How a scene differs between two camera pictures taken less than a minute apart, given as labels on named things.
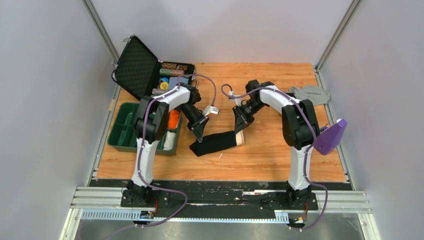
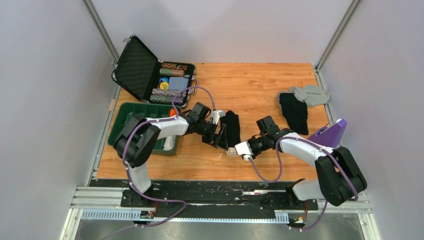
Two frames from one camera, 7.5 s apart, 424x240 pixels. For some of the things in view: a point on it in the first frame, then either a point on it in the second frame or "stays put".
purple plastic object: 327,141 stays put
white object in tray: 170,138 stays put
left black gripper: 197,128 -> 218,139
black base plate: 226,195 stays put
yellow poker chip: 164,86 stays put
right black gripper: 242,119 -> 254,154
